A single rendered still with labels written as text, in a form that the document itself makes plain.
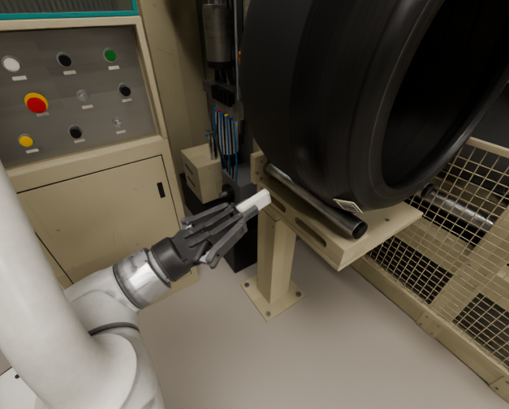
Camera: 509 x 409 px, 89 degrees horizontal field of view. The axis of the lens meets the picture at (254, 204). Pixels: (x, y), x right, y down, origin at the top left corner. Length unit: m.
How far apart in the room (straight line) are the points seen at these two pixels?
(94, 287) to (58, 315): 0.18
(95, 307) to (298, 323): 1.16
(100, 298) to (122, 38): 0.77
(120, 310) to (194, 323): 1.06
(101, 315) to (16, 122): 0.72
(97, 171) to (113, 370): 0.79
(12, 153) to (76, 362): 0.84
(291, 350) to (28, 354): 1.22
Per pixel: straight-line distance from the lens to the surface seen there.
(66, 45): 0.99
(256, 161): 0.77
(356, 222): 0.62
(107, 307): 0.46
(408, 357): 1.58
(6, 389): 0.74
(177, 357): 1.45
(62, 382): 0.33
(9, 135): 1.06
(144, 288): 0.46
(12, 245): 0.29
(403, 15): 0.40
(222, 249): 0.46
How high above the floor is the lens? 1.31
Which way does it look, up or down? 39 degrees down
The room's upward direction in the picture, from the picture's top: straight up
